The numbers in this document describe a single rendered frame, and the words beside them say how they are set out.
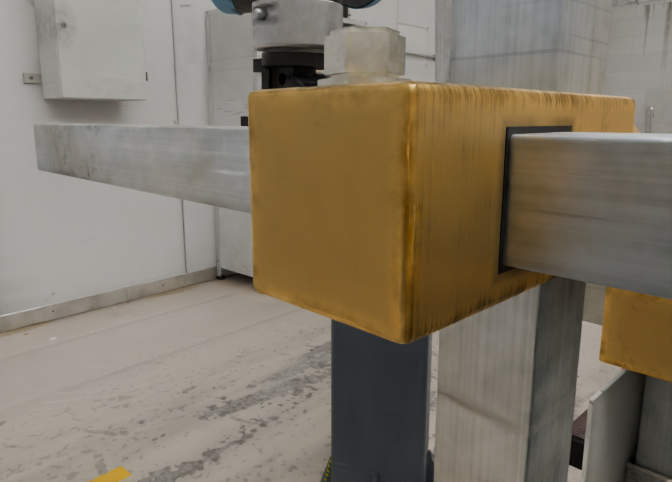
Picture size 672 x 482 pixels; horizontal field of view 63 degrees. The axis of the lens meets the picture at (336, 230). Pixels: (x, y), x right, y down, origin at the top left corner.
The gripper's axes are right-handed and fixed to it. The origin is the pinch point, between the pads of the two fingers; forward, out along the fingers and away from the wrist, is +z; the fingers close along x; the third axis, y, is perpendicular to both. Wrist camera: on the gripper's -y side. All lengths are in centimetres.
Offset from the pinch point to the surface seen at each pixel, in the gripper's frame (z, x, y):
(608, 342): -1.8, 4.6, -32.1
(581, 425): 11.6, -8.3, -26.7
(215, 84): -25, -136, 236
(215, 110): -11, -136, 236
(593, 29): -17.4, 20.2, -35.5
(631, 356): -1.4, 4.6, -33.4
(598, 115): -15.0, 21.2, -36.3
